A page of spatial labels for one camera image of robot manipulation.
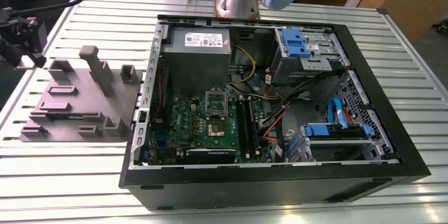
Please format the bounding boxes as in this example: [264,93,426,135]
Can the blue expansion slot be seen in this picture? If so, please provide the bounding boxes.
[156,131,168,148]

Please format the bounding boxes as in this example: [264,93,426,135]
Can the blue wire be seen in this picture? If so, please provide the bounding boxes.
[328,97,350,130]

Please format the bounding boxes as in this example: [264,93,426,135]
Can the metal disk bay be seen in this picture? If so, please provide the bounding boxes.
[285,123,401,164]

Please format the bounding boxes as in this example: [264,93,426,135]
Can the grey parts rack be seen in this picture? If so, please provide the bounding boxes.
[18,45,144,143]

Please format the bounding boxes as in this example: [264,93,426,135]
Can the RAM stick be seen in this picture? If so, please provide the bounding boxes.
[46,113,86,120]
[246,98,262,154]

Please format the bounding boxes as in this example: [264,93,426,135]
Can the orange wire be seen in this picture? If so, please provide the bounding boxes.
[261,123,281,141]

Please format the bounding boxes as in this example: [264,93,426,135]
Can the white grey wire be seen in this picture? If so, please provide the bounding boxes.
[226,83,281,100]

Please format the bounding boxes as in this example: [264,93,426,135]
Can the red wire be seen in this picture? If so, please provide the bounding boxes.
[341,107,354,126]

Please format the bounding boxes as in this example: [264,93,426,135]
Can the hard disk in blue carrier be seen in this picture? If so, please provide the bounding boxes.
[301,123,372,141]

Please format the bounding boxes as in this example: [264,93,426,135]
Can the black cable bundle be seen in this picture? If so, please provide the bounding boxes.
[258,69,345,127]

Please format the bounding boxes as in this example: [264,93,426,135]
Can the yellow wire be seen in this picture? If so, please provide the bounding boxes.
[226,45,257,85]

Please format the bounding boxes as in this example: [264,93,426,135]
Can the grey power supply unit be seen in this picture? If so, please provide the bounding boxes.
[160,26,233,93]

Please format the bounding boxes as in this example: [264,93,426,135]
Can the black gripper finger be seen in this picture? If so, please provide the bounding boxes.
[0,37,21,66]
[20,16,48,68]

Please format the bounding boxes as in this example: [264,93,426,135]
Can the green motherboard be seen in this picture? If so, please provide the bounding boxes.
[145,95,273,164]

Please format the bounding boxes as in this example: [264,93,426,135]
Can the metal drive cage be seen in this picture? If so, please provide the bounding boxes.
[270,27,350,86]

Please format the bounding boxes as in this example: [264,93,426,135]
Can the blue drive bay latch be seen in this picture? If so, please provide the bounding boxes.
[278,28,313,58]

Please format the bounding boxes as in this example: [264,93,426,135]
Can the black RAM slot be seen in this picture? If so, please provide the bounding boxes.
[241,97,256,156]
[234,97,248,156]

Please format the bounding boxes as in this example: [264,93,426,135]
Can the metal socket cover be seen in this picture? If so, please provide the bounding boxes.
[204,87,230,120]

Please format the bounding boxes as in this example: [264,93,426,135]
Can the black graphics card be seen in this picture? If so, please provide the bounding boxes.
[176,147,238,164]

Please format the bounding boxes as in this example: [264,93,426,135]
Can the CPU socket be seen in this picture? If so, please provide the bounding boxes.
[205,122,229,137]

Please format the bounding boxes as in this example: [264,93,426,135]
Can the black PC case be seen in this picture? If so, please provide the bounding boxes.
[117,14,432,211]

